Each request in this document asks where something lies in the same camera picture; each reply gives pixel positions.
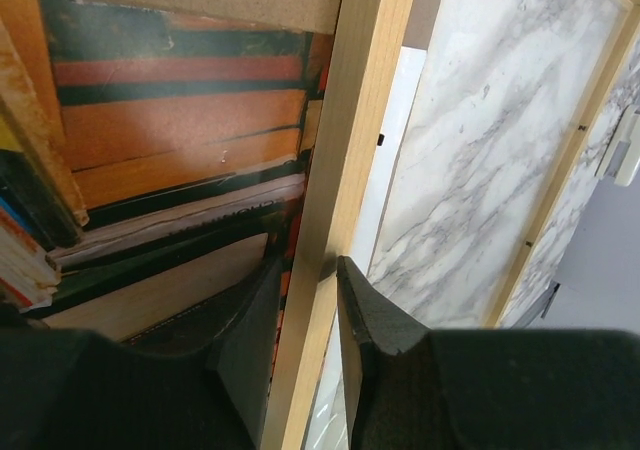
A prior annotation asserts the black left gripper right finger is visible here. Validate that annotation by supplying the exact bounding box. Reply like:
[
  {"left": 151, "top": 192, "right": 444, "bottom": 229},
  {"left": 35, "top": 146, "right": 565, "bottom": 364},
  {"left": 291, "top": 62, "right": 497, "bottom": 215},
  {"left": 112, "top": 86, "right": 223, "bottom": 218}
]
[{"left": 336, "top": 256, "right": 639, "bottom": 449}]

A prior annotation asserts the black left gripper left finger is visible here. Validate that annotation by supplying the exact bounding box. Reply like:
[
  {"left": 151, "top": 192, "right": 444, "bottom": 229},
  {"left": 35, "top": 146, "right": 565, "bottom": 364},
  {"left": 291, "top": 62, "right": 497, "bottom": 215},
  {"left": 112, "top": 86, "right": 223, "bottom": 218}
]
[{"left": 1, "top": 258, "right": 282, "bottom": 449}]

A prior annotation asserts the cat and books photo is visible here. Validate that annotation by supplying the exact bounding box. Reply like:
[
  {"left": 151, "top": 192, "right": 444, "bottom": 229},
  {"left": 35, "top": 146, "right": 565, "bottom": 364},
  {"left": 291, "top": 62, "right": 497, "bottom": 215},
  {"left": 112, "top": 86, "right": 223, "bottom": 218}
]
[{"left": 0, "top": 0, "right": 426, "bottom": 344}]

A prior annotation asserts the clear acrylic frame sheet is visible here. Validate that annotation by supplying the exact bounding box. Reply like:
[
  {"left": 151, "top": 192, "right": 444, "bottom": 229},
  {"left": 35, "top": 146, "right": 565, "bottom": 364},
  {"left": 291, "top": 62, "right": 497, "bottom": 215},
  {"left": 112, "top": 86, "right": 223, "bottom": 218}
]
[{"left": 299, "top": 0, "right": 631, "bottom": 450}]

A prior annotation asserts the light wooden picture frame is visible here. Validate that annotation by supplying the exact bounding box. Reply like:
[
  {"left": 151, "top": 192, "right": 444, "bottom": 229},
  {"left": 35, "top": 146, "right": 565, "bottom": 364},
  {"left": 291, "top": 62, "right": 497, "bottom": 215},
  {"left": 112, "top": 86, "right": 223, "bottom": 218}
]
[{"left": 261, "top": 0, "right": 639, "bottom": 449}]

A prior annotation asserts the white block at table edge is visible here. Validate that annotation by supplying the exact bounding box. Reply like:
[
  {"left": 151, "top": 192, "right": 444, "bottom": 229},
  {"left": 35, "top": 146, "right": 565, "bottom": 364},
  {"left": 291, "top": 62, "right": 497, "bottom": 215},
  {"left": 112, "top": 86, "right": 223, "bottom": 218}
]
[{"left": 596, "top": 105, "right": 640, "bottom": 187}]

